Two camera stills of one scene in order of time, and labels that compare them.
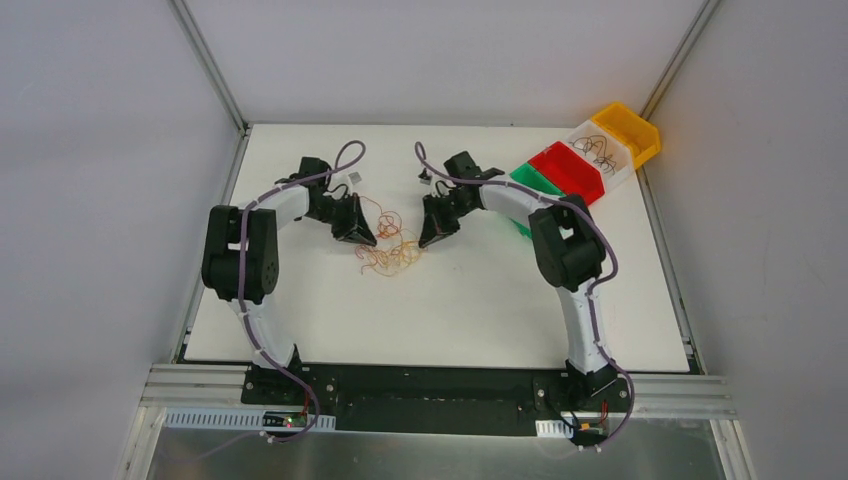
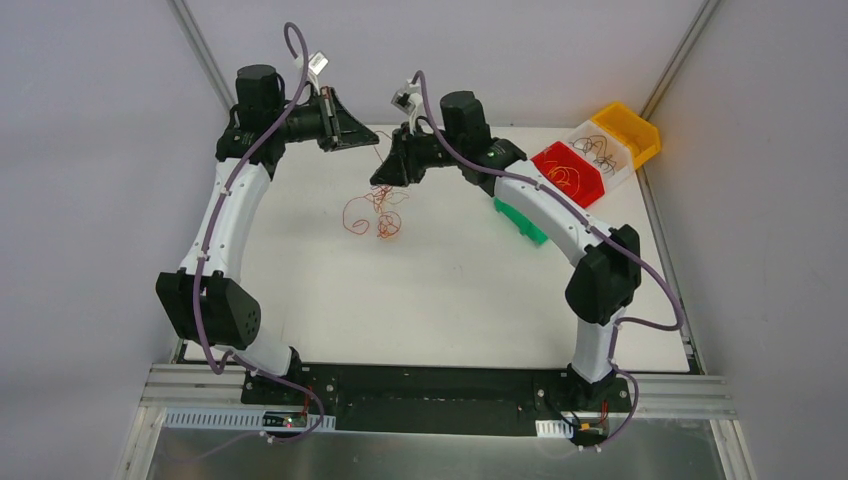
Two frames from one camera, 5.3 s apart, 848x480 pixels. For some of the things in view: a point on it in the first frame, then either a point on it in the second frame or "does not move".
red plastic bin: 570,172 does not move
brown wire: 585,143 does not move
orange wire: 389,234 → 381,195
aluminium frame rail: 655,394 does not move
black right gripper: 441,214 → 408,156
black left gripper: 342,216 → 332,121
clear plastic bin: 614,162 does not move
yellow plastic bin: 641,135 does not move
